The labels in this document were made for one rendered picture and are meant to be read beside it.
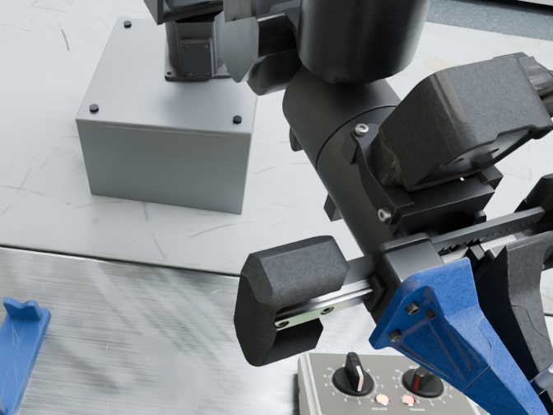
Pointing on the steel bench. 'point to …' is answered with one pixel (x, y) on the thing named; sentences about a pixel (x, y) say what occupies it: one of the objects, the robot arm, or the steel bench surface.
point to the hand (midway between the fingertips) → (505, 361)
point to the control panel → (459, 406)
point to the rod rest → (19, 349)
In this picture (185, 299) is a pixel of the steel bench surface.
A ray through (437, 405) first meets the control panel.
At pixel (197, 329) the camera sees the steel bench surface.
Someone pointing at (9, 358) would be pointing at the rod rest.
